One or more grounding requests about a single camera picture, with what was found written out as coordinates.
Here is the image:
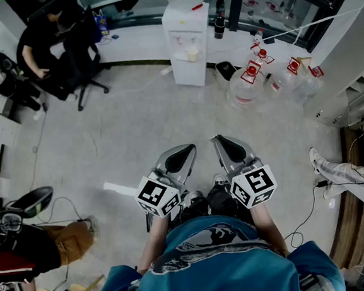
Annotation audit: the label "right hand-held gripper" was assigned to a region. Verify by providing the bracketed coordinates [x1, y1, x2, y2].
[209, 129, 279, 212]

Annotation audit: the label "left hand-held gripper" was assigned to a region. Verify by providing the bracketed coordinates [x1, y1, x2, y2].
[131, 142, 203, 219]

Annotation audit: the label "person's left forearm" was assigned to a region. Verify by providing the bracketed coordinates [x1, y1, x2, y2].
[133, 211, 175, 275]

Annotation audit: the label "person's right forearm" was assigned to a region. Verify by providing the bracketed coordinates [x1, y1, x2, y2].
[249, 201, 290, 259]

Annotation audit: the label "person's black trousers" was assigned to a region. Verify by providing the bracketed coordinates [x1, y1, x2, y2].
[175, 181, 240, 227]

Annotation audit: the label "person's blue printed shirt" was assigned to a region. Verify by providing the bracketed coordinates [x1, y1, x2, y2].
[79, 203, 346, 291]

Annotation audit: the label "black waste bin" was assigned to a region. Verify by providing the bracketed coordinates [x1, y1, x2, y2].
[214, 59, 244, 82]

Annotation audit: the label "cardboard piece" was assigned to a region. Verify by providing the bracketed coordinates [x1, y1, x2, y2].
[297, 56, 314, 69]

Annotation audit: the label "white shelf unit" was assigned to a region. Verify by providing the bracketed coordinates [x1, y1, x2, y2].
[300, 59, 364, 131]

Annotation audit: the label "black office chair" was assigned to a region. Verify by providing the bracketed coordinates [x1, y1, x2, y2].
[26, 3, 112, 116]

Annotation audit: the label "small red-capped bottle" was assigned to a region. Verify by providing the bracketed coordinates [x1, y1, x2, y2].
[252, 28, 266, 46]

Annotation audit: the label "white water dispenser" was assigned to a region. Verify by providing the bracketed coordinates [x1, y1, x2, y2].
[160, 1, 217, 90]

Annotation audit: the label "black thermos flask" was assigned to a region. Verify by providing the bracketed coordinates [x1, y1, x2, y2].
[212, 15, 228, 40]

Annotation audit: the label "blue printed bag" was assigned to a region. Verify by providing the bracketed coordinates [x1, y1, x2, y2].
[91, 8, 111, 38]

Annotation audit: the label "black floor cable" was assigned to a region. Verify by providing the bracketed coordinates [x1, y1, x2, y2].
[279, 181, 334, 249]

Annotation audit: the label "thin floor cable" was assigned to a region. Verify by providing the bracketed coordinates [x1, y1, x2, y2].
[21, 102, 56, 191]

